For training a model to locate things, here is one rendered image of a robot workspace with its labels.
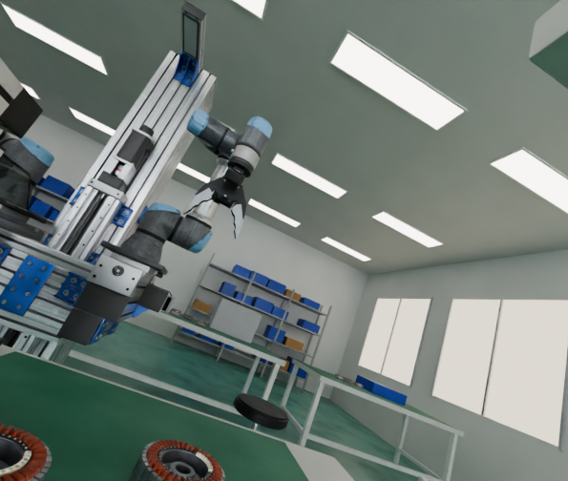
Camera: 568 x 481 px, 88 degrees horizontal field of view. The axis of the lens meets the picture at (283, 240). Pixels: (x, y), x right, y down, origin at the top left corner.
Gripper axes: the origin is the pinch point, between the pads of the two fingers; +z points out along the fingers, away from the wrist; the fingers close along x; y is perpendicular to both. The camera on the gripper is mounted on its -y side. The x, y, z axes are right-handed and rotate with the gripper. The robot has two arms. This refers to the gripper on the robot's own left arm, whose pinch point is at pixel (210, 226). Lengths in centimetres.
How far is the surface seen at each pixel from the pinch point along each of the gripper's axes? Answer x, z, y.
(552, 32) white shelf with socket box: -13, -3, -67
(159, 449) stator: -7.9, 36.7, -29.9
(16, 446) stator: 6, 37, -37
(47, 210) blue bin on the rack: 303, -26, 589
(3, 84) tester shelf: 23.9, 5.3, -40.8
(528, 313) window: -408, -126, 202
